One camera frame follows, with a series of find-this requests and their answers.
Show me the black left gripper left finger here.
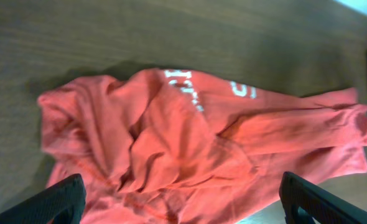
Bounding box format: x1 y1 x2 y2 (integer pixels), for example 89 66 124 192
0 174 86 224

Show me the red orange t-shirt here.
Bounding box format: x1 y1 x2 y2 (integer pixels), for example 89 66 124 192
38 68 367 223

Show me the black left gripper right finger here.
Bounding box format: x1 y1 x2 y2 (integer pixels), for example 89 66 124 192
279 172 367 224

